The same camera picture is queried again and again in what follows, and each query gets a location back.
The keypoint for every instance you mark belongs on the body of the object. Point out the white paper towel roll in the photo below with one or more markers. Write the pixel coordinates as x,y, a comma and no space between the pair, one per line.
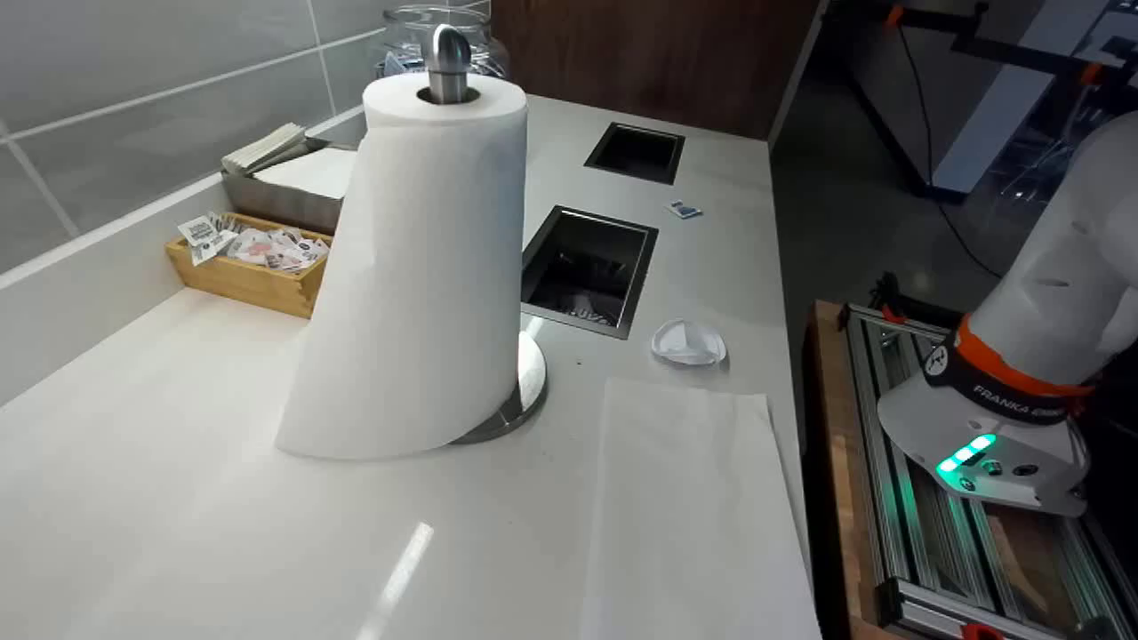
412,271

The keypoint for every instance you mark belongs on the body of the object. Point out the white background panel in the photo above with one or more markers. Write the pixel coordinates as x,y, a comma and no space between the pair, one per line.
1006,108

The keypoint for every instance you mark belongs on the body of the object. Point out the aluminium profile frame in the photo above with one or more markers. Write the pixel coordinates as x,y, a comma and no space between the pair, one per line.
935,557

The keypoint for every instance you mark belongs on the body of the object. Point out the wooden sachet tray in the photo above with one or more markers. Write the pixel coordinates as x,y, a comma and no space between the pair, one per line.
243,281

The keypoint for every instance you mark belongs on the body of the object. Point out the black bar with orange clamps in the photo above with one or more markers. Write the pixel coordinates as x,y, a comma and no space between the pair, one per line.
1006,48

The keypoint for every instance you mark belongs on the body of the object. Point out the steel napkin dispenser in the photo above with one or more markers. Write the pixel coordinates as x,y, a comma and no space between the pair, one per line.
289,184

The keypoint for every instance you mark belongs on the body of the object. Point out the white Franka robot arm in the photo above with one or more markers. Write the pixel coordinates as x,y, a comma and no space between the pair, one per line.
1052,298

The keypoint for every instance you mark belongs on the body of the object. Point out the steel paper towel stand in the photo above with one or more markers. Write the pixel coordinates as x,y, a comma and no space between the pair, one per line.
450,66

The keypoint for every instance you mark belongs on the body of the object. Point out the flat white paper sheet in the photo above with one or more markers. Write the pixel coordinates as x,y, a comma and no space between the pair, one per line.
694,521

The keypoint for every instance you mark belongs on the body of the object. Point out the brown wooden cabinet panel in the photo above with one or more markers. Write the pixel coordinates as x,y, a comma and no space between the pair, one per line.
652,56

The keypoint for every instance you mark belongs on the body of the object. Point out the wooden mounting board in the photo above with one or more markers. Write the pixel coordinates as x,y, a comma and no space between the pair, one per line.
844,498

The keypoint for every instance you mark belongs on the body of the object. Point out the square steel counter opening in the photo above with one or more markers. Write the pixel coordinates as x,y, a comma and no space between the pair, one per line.
588,271
635,151

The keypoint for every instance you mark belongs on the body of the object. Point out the white printed sachet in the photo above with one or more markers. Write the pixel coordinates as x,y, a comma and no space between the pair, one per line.
204,235

